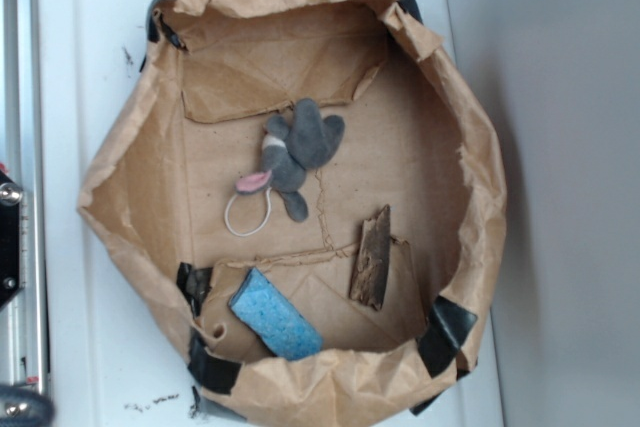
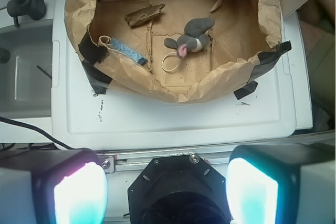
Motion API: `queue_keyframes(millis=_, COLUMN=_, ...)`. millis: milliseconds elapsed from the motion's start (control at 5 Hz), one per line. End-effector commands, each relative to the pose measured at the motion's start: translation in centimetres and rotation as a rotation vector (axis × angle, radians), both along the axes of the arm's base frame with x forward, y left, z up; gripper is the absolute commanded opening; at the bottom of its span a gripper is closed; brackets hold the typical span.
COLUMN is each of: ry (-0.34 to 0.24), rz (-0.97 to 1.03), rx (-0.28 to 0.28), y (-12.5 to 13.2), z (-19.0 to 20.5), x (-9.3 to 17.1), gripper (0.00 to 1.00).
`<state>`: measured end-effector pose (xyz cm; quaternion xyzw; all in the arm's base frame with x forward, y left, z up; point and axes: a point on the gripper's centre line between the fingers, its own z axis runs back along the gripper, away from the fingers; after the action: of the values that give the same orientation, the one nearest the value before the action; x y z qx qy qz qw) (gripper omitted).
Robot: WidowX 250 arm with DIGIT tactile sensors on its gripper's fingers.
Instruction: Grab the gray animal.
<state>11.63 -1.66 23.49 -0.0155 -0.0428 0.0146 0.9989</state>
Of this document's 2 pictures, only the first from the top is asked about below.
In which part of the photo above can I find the blue sponge block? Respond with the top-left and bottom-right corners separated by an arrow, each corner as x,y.
228,268 -> 323,361

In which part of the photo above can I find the brown paper bag bin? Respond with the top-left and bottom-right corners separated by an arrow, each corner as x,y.
78,0 -> 507,426

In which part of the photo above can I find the gray plush animal toy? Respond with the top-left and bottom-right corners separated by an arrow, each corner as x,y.
224,98 -> 346,237

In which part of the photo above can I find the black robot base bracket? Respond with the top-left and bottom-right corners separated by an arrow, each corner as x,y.
0,163 -> 23,309

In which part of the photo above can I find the brown wood bark piece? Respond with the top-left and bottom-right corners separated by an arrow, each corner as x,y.
349,205 -> 391,311

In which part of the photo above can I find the white plastic tray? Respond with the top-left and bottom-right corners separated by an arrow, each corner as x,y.
37,0 -> 506,427

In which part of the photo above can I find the metal rail frame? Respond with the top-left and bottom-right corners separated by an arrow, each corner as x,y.
1,0 -> 55,426

